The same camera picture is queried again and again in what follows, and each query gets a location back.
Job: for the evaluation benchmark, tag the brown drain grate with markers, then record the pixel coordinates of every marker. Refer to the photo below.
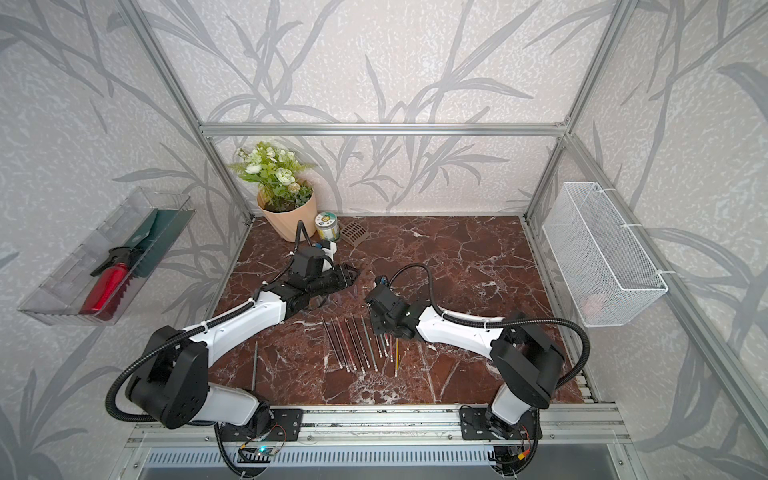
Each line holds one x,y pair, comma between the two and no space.
354,233

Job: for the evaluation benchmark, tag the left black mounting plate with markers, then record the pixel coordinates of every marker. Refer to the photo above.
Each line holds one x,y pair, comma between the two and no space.
275,425

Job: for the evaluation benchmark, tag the clear plastic wall tray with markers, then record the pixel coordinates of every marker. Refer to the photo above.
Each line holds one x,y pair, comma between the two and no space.
58,299

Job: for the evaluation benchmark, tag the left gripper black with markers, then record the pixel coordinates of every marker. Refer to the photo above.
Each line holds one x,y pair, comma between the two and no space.
344,278

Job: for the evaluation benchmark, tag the dark blue pencil thin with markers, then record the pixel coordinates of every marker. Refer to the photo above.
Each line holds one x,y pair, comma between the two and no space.
334,348

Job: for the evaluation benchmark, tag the green plant white flowers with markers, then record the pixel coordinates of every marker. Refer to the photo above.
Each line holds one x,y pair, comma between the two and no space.
277,173

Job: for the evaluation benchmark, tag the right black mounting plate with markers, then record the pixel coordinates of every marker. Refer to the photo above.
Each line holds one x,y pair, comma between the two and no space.
480,424

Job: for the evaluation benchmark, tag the white wire mesh basket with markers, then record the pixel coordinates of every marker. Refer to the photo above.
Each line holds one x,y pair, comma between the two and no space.
597,251

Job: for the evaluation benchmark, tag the green pencil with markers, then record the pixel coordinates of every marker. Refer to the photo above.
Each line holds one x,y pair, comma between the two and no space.
254,375

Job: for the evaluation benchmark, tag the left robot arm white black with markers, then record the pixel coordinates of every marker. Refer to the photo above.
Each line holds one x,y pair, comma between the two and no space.
169,383

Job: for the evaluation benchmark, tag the blue capped pencil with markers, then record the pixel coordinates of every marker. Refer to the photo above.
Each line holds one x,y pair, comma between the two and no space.
361,344

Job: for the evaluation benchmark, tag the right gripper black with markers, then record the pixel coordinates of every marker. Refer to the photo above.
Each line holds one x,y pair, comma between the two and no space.
375,326

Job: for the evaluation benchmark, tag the teal capped pencil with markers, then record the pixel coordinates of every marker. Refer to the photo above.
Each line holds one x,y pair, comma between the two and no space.
369,345

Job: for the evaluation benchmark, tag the pink object in basket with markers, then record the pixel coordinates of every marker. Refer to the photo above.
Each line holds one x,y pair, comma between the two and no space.
593,305

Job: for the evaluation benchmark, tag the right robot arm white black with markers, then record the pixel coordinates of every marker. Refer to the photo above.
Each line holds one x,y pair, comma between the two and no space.
526,357

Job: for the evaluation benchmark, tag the black mounting plate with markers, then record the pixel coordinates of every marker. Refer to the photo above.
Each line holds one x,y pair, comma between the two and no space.
275,425
480,424

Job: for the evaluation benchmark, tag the black capped pencil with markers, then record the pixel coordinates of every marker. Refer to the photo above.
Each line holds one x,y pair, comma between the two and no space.
358,355

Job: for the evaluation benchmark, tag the terracotta flower pot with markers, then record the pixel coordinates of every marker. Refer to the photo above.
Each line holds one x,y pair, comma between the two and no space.
285,223

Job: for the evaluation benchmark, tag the green circuit board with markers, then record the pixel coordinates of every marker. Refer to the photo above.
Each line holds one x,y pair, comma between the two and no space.
261,454

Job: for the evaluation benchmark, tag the small tin can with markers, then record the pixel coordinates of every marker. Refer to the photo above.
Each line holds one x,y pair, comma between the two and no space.
327,226

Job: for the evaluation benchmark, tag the red spray bottle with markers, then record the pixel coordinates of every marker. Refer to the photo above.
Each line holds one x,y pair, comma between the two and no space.
113,277

